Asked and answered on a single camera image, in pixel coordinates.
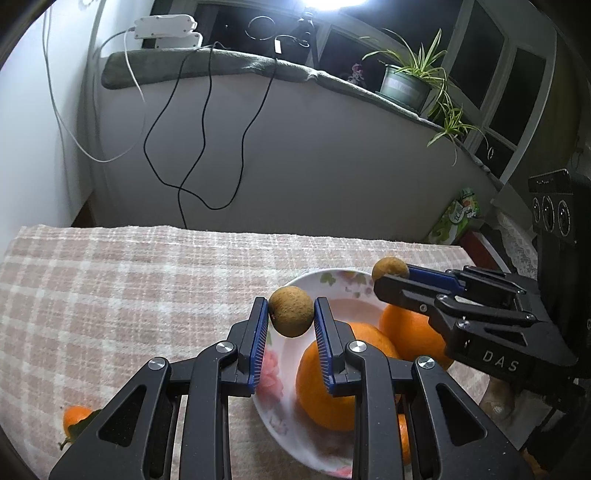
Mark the red box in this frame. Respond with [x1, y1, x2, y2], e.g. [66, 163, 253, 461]
[459, 228, 499, 268]

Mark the tangerine with green leaf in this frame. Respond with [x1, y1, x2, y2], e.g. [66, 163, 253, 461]
[58, 405, 103, 450]

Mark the black cable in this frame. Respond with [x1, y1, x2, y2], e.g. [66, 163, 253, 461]
[143, 41, 218, 229]
[178, 34, 282, 210]

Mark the black tripod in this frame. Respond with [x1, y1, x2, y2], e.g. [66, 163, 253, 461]
[291, 11, 321, 70]

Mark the small purple plant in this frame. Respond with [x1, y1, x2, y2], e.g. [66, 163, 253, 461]
[342, 62, 368, 86]

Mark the ring light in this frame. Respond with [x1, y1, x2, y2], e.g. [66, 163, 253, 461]
[300, 0, 370, 11]

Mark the grey windowsill cloth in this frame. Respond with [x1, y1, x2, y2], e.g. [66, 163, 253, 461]
[100, 47, 506, 188]

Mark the white cable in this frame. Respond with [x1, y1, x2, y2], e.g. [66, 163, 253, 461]
[42, 0, 147, 163]

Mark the green printed box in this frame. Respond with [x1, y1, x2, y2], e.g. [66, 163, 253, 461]
[428, 187, 483, 245]

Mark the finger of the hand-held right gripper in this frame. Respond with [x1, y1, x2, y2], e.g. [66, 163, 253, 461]
[373, 273, 539, 337]
[406, 264, 528, 309]

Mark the window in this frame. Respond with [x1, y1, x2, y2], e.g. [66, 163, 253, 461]
[194, 0, 559, 185]

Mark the small tangerine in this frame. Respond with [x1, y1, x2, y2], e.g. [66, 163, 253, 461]
[397, 413, 413, 464]

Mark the small brown round fruit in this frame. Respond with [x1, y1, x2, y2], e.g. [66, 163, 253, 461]
[372, 257, 410, 281]
[269, 286, 315, 337]

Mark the beige checked blanket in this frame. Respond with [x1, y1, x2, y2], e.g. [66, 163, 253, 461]
[0, 224, 495, 480]

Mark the person's right hand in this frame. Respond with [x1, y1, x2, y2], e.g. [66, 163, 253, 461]
[479, 376, 522, 420]

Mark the potted spider plant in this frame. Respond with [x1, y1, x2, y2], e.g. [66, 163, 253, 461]
[360, 28, 488, 167]

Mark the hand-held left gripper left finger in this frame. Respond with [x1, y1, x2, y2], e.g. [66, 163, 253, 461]
[48, 296, 270, 480]

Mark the white lace cloth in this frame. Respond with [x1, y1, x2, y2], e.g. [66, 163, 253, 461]
[492, 210, 539, 280]

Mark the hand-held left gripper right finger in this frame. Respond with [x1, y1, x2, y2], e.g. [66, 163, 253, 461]
[314, 296, 529, 480]

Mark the white power strip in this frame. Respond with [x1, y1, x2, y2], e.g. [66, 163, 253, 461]
[131, 14, 198, 40]
[154, 32, 204, 49]

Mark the floral white bowl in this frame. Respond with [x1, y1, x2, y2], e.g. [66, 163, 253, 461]
[252, 269, 458, 480]

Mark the large orange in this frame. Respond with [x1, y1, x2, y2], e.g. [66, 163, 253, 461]
[379, 302, 455, 372]
[295, 322, 402, 432]

